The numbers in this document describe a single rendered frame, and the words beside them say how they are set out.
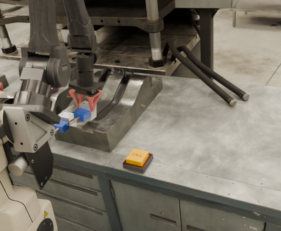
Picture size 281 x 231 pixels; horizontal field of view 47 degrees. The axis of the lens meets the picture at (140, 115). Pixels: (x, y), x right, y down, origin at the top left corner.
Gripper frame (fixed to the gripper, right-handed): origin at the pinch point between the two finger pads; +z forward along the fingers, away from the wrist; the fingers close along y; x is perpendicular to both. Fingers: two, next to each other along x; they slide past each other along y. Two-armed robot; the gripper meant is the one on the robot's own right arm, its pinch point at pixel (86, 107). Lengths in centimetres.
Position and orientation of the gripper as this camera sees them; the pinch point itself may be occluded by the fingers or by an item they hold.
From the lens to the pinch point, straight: 116.5
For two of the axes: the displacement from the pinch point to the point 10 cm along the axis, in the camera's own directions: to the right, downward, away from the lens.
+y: -9.0, -2.6, 3.6
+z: -0.6, 8.7, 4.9
